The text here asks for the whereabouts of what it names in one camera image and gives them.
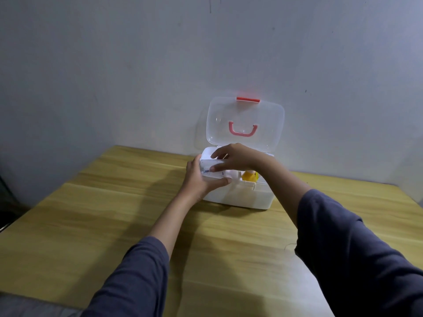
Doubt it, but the person's left hand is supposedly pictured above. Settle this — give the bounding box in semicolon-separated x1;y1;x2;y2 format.
178;154;233;203

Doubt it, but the person's right hand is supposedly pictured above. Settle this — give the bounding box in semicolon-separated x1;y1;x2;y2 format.
210;143;265;173

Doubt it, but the white bandage roll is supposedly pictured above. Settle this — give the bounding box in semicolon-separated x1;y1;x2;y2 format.
199;158;233;179

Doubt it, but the white first aid box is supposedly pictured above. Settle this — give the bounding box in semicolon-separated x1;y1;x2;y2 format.
200;96;286;210

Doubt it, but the person's right forearm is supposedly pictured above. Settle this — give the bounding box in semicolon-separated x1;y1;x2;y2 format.
256;153;423;317

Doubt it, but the person's left forearm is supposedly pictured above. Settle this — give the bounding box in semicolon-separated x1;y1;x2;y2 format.
81;189;199;317

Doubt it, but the dark metal door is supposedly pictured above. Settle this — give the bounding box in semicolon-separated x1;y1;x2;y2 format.
0;173;22;233

